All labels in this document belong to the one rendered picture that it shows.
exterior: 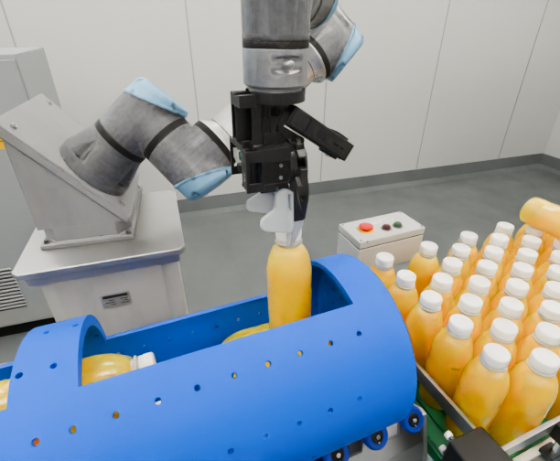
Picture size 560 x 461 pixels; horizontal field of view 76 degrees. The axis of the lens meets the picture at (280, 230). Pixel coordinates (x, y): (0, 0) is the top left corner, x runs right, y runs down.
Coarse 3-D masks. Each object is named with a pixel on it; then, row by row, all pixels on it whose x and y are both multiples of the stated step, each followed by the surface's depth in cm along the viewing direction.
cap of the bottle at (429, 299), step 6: (426, 294) 69; (432, 294) 69; (438, 294) 69; (420, 300) 69; (426, 300) 68; (432, 300) 68; (438, 300) 68; (426, 306) 68; (432, 306) 68; (438, 306) 68
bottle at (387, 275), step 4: (376, 264) 81; (372, 268) 82; (376, 268) 81; (380, 268) 80; (384, 268) 80; (388, 268) 80; (392, 268) 80; (376, 272) 81; (380, 272) 80; (384, 272) 80; (388, 272) 80; (392, 272) 81; (380, 276) 80; (384, 276) 80; (388, 276) 80; (392, 276) 80; (384, 280) 80; (388, 280) 80; (392, 280) 80; (384, 284) 80; (388, 284) 80
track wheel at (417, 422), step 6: (414, 408) 62; (408, 414) 61; (414, 414) 62; (420, 414) 62; (402, 420) 61; (408, 420) 61; (414, 420) 61; (420, 420) 62; (402, 426) 61; (408, 426) 61; (414, 426) 61; (420, 426) 62; (408, 432) 61; (414, 432) 61
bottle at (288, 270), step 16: (272, 256) 53; (288, 256) 52; (304, 256) 53; (272, 272) 53; (288, 272) 52; (304, 272) 53; (272, 288) 54; (288, 288) 53; (304, 288) 54; (272, 304) 56; (288, 304) 54; (304, 304) 55; (272, 320) 57; (288, 320) 55
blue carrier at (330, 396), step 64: (64, 320) 49; (192, 320) 64; (256, 320) 69; (320, 320) 47; (384, 320) 49; (64, 384) 38; (128, 384) 39; (192, 384) 40; (256, 384) 42; (320, 384) 44; (384, 384) 47; (0, 448) 34; (64, 448) 35; (128, 448) 37; (192, 448) 39; (256, 448) 41; (320, 448) 46
